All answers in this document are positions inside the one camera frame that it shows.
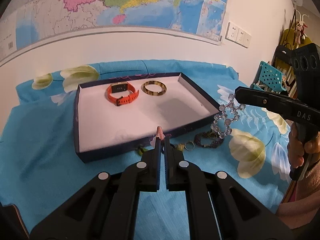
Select clear crystal bead bracelet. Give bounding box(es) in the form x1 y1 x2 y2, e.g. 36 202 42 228
210 93 247 139

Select dark braided bracelet with ring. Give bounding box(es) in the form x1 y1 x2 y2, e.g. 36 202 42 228
183 130 225 152

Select pink ring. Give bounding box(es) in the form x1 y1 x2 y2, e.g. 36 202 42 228
155 126 166 140

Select orange smart watch band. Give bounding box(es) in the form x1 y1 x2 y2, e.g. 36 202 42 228
105 82 139 106

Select tortoiseshell bangle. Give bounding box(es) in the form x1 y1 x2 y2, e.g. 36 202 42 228
142 80 167 96

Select right forearm brown sleeve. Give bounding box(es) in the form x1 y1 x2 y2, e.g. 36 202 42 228
276 161 320 229

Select person's right hand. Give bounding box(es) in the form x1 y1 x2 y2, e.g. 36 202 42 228
287 123 320 168

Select teal perforated basket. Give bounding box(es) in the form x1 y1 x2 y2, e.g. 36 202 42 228
251 61 286 94

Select dark blue shallow box tray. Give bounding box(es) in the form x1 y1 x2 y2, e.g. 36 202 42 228
73 73 219 163

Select hanging bags and clothes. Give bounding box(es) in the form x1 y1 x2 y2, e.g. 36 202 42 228
272 9 311 97

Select blue floral bed sheet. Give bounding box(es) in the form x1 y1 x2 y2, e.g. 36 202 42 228
1 60 293 239

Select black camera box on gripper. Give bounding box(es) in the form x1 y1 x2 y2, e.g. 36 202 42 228
291 43 320 110

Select white wall socket panel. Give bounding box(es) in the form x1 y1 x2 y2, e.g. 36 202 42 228
225 22 252 48

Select colourful wall map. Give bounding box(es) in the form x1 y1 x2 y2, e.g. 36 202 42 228
1 0 227 59

